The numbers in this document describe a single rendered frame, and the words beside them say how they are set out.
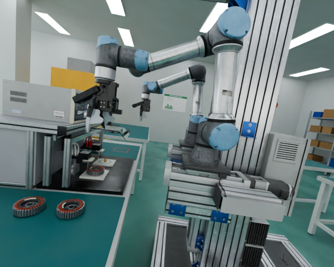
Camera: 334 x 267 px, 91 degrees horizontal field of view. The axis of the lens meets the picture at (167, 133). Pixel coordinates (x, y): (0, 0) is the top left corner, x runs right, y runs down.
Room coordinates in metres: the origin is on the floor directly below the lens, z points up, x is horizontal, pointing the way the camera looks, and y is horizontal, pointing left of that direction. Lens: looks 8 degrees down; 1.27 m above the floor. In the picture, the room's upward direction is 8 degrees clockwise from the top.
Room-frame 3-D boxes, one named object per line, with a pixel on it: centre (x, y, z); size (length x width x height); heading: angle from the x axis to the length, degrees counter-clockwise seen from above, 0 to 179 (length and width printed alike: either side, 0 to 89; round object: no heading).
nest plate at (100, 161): (1.31, 0.48, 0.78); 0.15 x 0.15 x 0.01; 7
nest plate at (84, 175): (1.06, 0.45, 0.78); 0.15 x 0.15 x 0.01; 7
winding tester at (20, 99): (1.16, 0.78, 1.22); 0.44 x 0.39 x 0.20; 7
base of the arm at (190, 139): (1.33, -0.22, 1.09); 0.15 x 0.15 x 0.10
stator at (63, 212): (0.69, 0.39, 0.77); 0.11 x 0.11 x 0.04
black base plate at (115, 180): (1.18, 0.48, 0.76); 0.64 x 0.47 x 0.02; 7
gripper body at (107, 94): (0.65, 0.26, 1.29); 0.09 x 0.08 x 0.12; 89
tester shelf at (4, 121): (1.15, 0.78, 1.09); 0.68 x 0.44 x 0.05; 7
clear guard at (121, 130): (1.35, 0.49, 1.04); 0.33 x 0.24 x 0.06; 97
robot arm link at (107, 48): (0.65, 0.26, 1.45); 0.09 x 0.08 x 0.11; 96
